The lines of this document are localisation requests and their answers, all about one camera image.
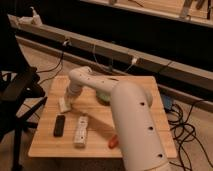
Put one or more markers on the black rectangular block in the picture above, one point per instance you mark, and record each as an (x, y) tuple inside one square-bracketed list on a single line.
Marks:
[(59, 126)]

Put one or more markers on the black office chair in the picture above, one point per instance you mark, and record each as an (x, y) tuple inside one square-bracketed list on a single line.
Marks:
[(18, 81)]

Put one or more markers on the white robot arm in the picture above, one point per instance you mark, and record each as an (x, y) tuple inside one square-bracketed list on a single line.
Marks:
[(130, 103)]

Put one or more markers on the blue power adapter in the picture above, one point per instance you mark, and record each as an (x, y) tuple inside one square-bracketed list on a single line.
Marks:
[(167, 102)]

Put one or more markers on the white sponge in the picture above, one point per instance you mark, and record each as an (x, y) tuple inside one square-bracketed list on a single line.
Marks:
[(64, 106)]

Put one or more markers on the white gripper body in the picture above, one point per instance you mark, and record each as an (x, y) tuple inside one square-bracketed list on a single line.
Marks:
[(73, 91)]

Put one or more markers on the orange marker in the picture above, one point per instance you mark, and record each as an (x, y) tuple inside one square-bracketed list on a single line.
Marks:
[(113, 142)]

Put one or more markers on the green ceramic bowl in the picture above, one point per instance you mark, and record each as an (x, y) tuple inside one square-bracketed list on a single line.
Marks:
[(103, 98)]

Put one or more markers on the white spray bottle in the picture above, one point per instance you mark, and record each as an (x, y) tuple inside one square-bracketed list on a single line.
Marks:
[(35, 19)]

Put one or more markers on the grey metal rail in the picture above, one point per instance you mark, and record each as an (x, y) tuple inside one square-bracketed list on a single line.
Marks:
[(85, 51)]

